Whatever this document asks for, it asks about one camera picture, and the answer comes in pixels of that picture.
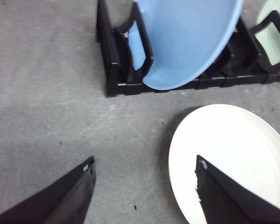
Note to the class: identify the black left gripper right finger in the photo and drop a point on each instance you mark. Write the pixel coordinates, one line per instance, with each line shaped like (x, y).
(226, 201)

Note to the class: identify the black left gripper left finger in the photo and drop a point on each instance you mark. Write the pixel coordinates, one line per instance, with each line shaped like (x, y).
(66, 203)

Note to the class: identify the white plate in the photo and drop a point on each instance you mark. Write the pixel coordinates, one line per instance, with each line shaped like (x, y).
(237, 142)

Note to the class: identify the light green plate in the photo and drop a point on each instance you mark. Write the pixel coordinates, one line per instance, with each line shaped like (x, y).
(269, 36)

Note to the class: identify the blue plate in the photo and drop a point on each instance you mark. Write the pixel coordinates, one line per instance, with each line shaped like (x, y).
(185, 37)

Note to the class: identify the black plastic dish rack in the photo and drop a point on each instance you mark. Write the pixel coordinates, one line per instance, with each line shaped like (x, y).
(125, 55)

